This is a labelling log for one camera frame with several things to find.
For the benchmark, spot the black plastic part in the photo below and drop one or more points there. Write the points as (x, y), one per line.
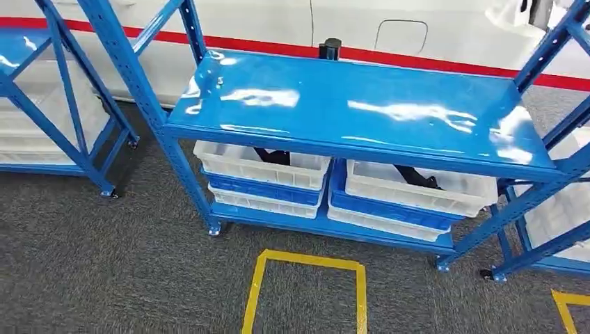
(415, 177)
(276, 157)

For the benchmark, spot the blue plastic bin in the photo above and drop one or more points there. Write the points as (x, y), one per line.
(258, 191)
(382, 210)

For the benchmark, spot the white car with red stripe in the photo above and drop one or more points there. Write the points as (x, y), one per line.
(276, 18)

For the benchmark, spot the blue metal shelf rack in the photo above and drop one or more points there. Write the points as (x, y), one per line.
(544, 252)
(345, 120)
(69, 92)

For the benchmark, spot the yellow floor tape square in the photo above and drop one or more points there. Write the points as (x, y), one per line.
(251, 299)

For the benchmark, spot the white plastic bin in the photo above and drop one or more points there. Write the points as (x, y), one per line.
(562, 212)
(258, 205)
(405, 193)
(382, 226)
(27, 143)
(239, 168)

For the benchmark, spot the black post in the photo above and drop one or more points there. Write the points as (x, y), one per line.
(330, 48)

